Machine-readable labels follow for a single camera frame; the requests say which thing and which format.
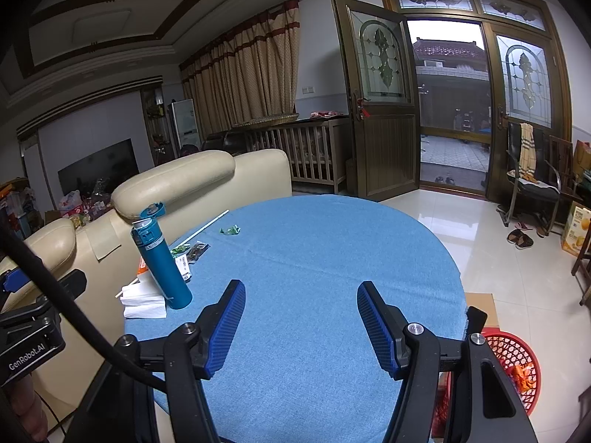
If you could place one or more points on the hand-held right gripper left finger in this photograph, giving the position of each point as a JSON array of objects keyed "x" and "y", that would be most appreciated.
[{"x": 226, "y": 332}]

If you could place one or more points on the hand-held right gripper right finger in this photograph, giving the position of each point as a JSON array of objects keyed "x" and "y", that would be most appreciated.
[{"x": 376, "y": 332}]

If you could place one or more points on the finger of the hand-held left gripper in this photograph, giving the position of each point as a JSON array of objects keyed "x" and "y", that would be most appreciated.
[
  {"x": 11, "y": 280},
  {"x": 74, "y": 281}
]

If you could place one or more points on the red plastic mesh basket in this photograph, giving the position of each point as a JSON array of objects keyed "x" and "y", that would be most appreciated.
[{"x": 512, "y": 350}]

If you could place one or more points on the person's left hand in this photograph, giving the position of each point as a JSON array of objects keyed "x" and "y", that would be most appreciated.
[{"x": 21, "y": 408}]

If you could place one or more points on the white tissue paper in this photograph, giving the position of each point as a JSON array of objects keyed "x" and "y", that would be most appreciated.
[{"x": 143, "y": 304}]

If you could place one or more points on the colourful toy boxes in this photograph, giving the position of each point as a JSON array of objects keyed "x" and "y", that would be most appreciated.
[{"x": 18, "y": 207}]

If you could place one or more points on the white printed packet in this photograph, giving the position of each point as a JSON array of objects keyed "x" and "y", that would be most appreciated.
[{"x": 183, "y": 265}]

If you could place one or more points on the dark foil sachet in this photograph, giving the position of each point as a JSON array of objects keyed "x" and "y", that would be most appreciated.
[{"x": 197, "y": 250}]

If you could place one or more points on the teal thermos bottle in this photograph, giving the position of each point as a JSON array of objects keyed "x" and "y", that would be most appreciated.
[{"x": 161, "y": 267}]

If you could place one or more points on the green candy wrapper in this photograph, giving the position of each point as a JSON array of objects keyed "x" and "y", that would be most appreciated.
[
  {"x": 178, "y": 250},
  {"x": 231, "y": 230}
]

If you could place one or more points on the blue tablecloth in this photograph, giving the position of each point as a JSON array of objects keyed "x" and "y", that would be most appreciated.
[{"x": 300, "y": 263}]

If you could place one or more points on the flat cardboard sheet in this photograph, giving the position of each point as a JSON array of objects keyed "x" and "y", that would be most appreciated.
[{"x": 482, "y": 309}]

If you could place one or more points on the long white straw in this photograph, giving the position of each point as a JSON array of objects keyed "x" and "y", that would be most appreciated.
[{"x": 207, "y": 224}]

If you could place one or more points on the black television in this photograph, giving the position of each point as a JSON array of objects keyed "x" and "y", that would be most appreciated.
[{"x": 101, "y": 170}]

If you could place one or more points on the cream leather sofa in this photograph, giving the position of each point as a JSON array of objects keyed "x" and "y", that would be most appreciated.
[{"x": 184, "y": 180}]

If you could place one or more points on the brown slipper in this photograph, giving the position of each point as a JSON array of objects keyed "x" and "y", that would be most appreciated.
[
  {"x": 525, "y": 242},
  {"x": 515, "y": 236}
]

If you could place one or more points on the wooden door with glass pane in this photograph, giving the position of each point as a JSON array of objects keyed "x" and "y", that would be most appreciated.
[
  {"x": 388, "y": 157},
  {"x": 498, "y": 147}
]

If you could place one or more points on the wooden baby crib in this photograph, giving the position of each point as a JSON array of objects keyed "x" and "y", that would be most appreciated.
[{"x": 309, "y": 157}]

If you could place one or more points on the white standing air conditioner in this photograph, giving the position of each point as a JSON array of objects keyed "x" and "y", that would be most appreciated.
[{"x": 187, "y": 122}]

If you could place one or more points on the wicker basket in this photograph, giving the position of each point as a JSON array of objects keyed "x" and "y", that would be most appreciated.
[{"x": 268, "y": 121}]

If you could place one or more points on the dark wooden chair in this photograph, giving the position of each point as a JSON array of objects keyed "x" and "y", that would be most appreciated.
[
  {"x": 561, "y": 157},
  {"x": 582, "y": 263}
]

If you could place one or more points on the yellow printed carton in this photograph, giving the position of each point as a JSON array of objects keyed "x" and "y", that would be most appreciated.
[{"x": 575, "y": 230}]

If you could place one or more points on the pink cloth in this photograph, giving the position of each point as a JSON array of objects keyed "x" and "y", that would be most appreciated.
[{"x": 328, "y": 113}]

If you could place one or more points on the striped scarf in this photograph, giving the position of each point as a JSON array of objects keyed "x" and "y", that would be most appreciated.
[{"x": 527, "y": 152}]

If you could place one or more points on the beige curtain with red band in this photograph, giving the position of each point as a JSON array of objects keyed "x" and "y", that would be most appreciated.
[{"x": 249, "y": 78}]

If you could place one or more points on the brown paper bag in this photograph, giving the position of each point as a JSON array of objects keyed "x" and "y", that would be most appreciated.
[{"x": 582, "y": 159}]

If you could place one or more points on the wall display shelf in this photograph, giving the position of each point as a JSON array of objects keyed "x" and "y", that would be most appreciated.
[{"x": 157, "y": 124}]

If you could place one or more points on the black metal frame chair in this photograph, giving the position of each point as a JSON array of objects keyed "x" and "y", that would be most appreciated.
[{"x": 535, "y": 189}]

